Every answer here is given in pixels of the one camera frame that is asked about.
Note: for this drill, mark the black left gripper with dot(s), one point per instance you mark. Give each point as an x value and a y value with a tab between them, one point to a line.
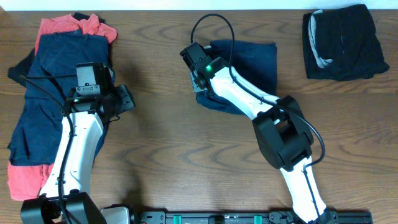
126	98

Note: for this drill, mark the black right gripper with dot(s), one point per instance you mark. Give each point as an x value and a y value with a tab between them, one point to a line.
194	76

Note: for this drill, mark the navy blue shorts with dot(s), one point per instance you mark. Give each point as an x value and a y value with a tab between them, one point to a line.
257	63

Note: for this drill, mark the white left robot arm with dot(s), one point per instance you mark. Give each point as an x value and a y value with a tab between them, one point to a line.
65	198

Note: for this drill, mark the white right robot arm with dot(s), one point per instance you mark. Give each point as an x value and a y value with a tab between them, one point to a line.
284	136

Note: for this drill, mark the navy garment on pile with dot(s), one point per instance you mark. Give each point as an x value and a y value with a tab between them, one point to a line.
52	75

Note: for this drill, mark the black garment under pile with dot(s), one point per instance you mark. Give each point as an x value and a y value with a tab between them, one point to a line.
72	22

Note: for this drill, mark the coral red garment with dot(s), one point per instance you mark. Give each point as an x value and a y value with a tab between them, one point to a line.
25	182

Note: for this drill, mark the black folded garment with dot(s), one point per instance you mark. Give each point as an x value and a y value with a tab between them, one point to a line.
341	45

